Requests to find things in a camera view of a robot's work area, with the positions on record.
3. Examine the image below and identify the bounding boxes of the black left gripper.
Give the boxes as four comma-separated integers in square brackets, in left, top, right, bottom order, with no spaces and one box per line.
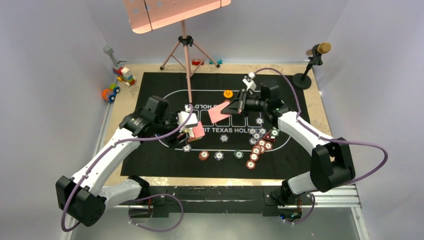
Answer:
[153,109,189,149]

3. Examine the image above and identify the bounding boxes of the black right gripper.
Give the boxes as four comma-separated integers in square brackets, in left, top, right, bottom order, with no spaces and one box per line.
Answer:
[221,88,269,117]

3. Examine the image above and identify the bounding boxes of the blue chips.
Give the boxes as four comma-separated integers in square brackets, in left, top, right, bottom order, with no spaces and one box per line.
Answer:
[247,126,267,145]
[182,144,192,153]

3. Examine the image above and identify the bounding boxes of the yellow big blind button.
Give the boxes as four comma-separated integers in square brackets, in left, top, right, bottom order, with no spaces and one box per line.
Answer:
[223,90,233,99]

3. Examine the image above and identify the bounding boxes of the red poker chip stack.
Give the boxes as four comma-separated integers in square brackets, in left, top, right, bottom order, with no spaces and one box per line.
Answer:
[198,150,210,161]

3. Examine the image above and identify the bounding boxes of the lone blue chip mid-table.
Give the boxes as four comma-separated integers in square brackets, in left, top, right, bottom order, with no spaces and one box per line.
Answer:
[219,134,229,143]

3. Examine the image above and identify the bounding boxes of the blue poker chip stack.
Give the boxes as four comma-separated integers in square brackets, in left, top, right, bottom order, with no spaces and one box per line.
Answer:
[214,151,224,161]

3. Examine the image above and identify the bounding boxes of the red triangular all-in marker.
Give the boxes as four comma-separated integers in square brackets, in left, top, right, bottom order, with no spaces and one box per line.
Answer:
[263,132,275,142]

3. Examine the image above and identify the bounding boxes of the green chips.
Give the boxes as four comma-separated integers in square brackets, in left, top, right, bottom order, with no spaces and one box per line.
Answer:
[270,129,280,138]

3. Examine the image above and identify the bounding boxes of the red chips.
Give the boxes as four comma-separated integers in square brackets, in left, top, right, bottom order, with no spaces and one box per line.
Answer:
[246,139,273,170]

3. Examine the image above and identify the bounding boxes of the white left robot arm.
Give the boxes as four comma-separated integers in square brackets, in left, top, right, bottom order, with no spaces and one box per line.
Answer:
[55,95,198,232]

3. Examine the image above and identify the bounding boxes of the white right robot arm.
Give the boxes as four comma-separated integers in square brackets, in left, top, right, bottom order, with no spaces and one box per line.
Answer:
[221,72,356,204]

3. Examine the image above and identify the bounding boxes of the red playing card box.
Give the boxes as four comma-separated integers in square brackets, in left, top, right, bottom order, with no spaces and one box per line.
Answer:
[187,121,205,143]

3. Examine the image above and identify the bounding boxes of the black poker table mat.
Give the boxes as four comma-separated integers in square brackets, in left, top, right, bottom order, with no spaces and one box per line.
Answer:
[120,72,311,179]

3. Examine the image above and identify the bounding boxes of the small teal toy block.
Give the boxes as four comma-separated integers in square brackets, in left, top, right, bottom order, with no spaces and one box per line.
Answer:
[209,60,223,65]

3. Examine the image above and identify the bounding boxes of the green poker chip stack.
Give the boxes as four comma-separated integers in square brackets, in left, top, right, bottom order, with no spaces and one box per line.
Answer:
[233,149,244,159]

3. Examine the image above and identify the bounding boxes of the small red toy block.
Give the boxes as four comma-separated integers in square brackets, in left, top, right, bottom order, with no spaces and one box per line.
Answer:
[191,58,205,66]

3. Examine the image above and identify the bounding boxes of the gold microphone on stand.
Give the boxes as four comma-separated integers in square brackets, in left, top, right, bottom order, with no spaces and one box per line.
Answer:
[292,42,332,90]

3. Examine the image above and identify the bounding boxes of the colourful toy block train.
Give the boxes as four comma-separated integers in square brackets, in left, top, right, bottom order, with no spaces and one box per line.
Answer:
[112,66,136,87]

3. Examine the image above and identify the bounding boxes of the orange blue toy wheel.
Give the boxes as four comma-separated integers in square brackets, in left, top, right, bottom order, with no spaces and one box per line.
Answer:
[101,83,120,103]

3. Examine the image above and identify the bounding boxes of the grey toy block tower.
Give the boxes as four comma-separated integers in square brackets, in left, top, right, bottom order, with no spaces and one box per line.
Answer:
[102,45,120,68]

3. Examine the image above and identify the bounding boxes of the pink music stand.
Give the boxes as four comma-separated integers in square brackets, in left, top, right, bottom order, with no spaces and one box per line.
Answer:
[123,0,232,104]

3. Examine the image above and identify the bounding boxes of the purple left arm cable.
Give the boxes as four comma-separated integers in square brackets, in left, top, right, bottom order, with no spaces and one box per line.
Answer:
[61,104,194,233]

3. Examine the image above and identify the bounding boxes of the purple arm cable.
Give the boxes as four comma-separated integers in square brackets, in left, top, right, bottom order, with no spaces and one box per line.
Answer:
[61,104,194,233]
[253,67,389,225]

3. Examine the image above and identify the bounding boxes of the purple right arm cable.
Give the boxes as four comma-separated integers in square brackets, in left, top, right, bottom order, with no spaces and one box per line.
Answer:
[253,67,389,225]

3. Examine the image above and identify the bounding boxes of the aluminium mounting rail frame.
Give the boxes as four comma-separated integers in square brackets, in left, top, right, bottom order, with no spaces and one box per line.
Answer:
[61,185,369,240]

